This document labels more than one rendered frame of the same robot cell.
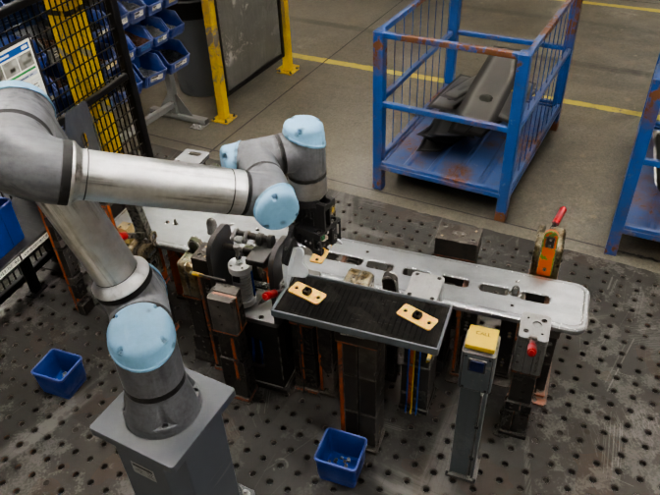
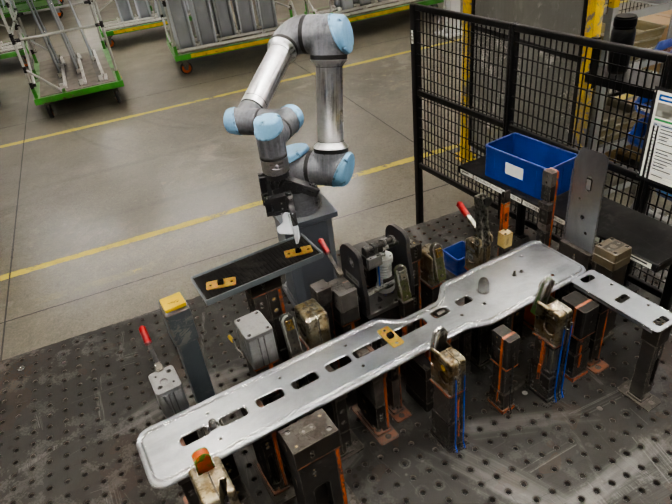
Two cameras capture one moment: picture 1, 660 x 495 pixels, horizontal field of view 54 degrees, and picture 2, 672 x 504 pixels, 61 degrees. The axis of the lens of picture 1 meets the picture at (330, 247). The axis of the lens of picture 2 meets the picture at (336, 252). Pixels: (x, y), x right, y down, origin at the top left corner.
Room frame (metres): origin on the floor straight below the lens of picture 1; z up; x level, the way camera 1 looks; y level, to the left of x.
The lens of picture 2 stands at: (2.11, -0.95, 2.11)
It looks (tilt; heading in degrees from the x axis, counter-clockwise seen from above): 34 degrees down; 132
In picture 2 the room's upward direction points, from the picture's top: 7 degrees counter-clockwise
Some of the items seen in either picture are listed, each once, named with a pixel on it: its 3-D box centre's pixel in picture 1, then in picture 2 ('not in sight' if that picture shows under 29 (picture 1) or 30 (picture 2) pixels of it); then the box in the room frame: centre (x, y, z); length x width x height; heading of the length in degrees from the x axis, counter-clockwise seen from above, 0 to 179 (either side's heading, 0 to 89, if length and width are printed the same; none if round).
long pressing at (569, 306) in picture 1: (328, 254); (386, 342); (1.41, 0.00, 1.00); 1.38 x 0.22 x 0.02; 68
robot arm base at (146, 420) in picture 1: (158, 391); (298, 194); (0.83, 0.35, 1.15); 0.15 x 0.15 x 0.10
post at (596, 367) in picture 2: not in sight; (595, 327); (1.83, 0.53, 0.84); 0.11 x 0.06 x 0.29; 158
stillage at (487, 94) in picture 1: (478, 85); not in sight; (3.56, -0.92, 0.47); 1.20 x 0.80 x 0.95; 149
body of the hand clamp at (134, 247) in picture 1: (154, 290); (476, 281); (1.44, 0.52, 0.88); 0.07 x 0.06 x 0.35; 158
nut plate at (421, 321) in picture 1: (416, 315); (220, 282); (0.98, -0.18, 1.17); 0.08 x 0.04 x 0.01; 48
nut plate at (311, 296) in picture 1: (306, 291); (298, 250); (1.08, 0.06, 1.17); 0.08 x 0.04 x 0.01; 53
